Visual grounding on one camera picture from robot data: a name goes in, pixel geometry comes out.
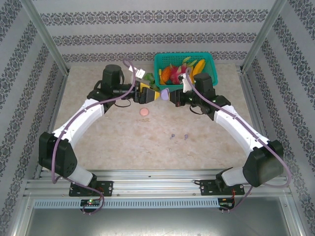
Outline purple earbud charging case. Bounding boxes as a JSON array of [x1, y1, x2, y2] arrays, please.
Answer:
[[159, 88, 171, 102]]

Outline yellow banana bunch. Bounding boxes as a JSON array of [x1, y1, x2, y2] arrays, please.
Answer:
[[188, 59, 206, 77]]

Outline orange toy fruit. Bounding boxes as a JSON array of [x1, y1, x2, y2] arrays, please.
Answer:
[[161, 66, 172, 82]]

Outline pink dragon fruit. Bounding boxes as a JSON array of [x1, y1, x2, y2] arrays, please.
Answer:
[[169, 57, 197, 85]]

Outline teal plastic basket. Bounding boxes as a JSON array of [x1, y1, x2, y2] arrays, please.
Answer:
[[154, 52, 219, 92]]

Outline aluminium base beam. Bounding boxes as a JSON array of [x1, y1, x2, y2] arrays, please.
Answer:
[[23, 169, 292, 197]]

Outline grey metal sheet panel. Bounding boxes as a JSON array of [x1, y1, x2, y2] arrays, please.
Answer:
[[7, 194, 307, 236]]

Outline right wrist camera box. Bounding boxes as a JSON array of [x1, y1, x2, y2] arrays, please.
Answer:
[[181, 73, 193, 93]]

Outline aluminium side rail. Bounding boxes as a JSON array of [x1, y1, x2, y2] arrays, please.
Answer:
[[33, 71, 71, 180], [238, 70, 283, 180]]

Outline aluminium frame post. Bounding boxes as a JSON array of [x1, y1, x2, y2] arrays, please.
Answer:
[[240, 0, 288, 73], [21, 0, 71, 74]]

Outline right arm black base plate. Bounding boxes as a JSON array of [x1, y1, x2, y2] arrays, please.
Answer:
[[199, 179, 246, 196]]

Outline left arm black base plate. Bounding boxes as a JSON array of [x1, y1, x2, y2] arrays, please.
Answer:
[[68, 180, 114, 197]]

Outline slotted grey cable duct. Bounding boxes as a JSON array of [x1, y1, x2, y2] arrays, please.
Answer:
[[32, 198, 220, 209]]

